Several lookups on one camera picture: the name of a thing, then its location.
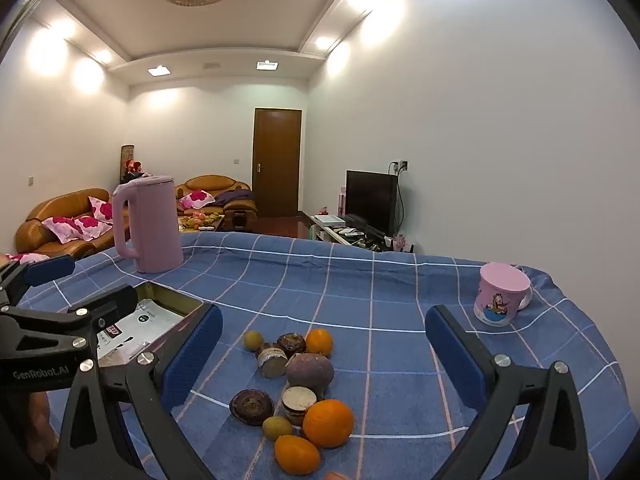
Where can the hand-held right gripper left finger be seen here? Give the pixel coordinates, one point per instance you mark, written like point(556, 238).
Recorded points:
point(192, 355)

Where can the purple passion fruit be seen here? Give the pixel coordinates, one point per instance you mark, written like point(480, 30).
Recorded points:
point(310, 371)

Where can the pinkish round object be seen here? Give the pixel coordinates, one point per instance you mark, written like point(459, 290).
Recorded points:
point(336, 476)

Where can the brown patterned vase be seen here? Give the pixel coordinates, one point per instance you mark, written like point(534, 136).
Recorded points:
point(127, 152)

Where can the recessed ceiling light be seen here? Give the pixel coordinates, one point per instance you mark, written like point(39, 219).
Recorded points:
point(266, 65)
point(159, 70)

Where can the brown leather armchair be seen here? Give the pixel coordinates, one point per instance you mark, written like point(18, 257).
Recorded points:
point(220, 182)

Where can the pale potato piece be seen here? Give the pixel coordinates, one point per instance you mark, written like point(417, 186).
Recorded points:
point(298, 403)

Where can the orange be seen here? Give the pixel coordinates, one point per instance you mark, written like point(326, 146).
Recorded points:
point(328, 422)
point(319, 341)
point(297, 455)

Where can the person's left hand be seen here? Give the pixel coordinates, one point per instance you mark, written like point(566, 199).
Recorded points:
point(42, 425)

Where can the pink electric kettle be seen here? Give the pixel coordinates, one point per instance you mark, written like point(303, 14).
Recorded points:
point(150, 225)

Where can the pink floral cushion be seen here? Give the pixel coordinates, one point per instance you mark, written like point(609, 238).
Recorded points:
point(22, 258)

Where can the black television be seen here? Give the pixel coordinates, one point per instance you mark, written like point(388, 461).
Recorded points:
point(371, 200)

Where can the pink flower ornament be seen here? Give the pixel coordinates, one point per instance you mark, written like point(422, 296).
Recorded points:
point(400, 242)

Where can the coffee table with food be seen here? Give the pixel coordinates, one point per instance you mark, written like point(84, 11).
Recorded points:
point(200, 220)

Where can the small yellow-green lime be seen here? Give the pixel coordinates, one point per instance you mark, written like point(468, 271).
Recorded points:
point(252, 340)

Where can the pink floral pillow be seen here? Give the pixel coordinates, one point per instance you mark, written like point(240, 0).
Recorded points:
point(196, 199)
point(92, 226)
point(62, 227)
point(100, 208)

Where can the brown wooden door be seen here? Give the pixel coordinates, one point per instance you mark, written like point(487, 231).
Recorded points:
point(276, 161)

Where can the blue checked tablecloth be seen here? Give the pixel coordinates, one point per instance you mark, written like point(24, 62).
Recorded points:
point(350, 285)

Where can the white flat box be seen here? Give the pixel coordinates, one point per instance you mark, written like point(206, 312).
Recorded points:
point(327, 220)

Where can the dark chair with clothes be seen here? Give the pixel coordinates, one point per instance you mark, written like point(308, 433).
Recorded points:
point(134, 167)

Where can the purple blanket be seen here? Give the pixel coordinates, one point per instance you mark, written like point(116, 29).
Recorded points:
point(235, 196)

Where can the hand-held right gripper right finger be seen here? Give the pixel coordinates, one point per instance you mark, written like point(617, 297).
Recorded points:
point(455, 355)

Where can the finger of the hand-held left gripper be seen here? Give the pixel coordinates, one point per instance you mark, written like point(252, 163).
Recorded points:
point(47, 267)
point(117, 300)

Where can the pink cartoon cup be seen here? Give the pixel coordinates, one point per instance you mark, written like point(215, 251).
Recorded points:
point(500, 300)

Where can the ceiling air vent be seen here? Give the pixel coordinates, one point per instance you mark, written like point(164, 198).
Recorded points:
point(211, 65)

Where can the green kiwi front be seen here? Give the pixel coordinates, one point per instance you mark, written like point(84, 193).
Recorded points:
point(277, 427)

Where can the wall power socket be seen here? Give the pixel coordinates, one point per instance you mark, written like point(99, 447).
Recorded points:
point(401, 165)

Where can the white paper packet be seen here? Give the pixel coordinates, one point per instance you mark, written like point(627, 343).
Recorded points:
point(145, 327)

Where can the brown leather sofa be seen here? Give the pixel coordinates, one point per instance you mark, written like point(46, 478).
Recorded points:
point(35, 230)

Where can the low television stand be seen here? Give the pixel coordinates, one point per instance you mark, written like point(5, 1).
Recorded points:
point(345, 232)

